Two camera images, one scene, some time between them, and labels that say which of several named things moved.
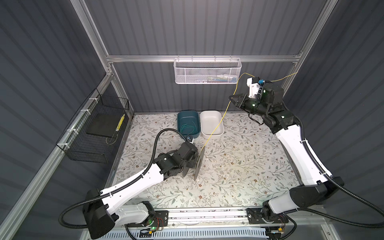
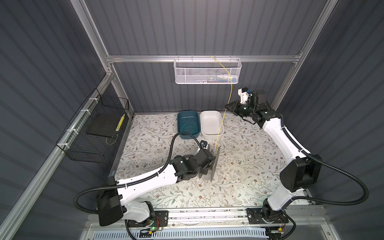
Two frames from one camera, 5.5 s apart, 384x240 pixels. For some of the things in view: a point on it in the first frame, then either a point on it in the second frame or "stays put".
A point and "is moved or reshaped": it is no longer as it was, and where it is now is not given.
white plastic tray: [208, 120] stays put
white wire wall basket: [207, 71] stays put
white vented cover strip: [245, 234] stays put
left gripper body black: [191, 162] → [204, 171]
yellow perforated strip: [120, 122] stays put
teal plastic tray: [188, 123] stays put
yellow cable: [231, 99] → [227, 104]
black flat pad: [105, 124] stays put
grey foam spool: [198, 166] is moved or reshaped
